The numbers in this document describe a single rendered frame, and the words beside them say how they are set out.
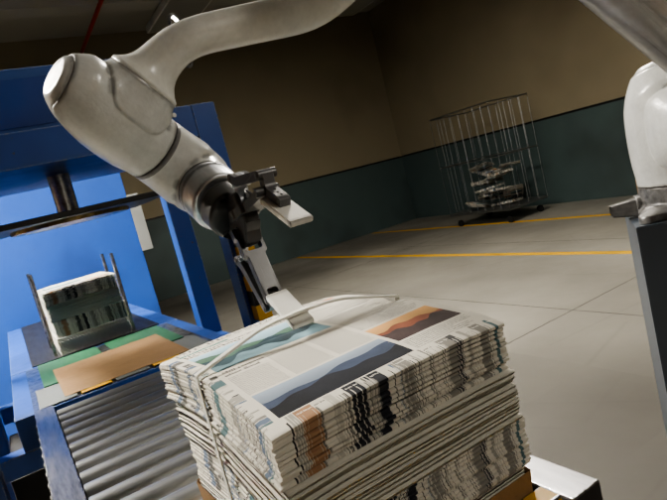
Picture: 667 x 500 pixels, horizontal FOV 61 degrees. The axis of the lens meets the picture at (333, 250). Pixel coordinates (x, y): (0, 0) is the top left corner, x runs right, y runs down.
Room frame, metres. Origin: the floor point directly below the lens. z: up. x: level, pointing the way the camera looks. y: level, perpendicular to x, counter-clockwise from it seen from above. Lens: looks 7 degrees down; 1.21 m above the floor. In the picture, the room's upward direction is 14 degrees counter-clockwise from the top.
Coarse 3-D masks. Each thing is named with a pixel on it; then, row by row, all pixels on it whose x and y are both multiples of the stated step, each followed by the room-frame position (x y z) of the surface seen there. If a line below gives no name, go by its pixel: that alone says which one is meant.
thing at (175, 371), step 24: (312, 312) 0.79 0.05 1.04; (336, 312) 0.75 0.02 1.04; (240, 336) 0.77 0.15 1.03; (264, 336) 0.72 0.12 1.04; (168, 360) 0.79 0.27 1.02; (192, 360) 0.70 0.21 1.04; (168, 384) 0.77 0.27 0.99; (192, 408) 0.67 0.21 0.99; (192, 432) 0.72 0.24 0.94; (216, 480) 0.69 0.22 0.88
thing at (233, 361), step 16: (368, 304) 0.76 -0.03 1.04; (384, 304) 0.75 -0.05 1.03; (320, 320) 0.73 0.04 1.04; (336, 320) 0.71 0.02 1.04; (352, 320) 0.69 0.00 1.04; (288, 336) 0.69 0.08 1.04; (304, 336) 0.67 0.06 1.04; (240, 352) 0.67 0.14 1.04; (256, 352) 0.65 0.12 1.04; (272, 352) 0.63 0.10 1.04; (224, 368) 0.62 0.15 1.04; (192, 384) 0.65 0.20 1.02; (208, 400) 0.59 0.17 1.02; (208, 432) 0.64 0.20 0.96; (224, 448) 0.60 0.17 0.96; (224, 464) 0.62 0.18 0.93; (240, 496) 0.60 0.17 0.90
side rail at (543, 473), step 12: (540, 468) 0.67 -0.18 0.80; (552, 468) 0.66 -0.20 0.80; (564, 468) 0.65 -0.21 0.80; (540, 480) 0.64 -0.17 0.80; (552, 480) 0.64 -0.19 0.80; (564, 480) 0.63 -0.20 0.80; (576, 480) 0.63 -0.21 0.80; (588, 480) 0.62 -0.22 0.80; (564, 492) 0.61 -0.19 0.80; (576, 492) 0.60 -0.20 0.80; (588, 492) 0.61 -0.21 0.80; (600, 492) 0.62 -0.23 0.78
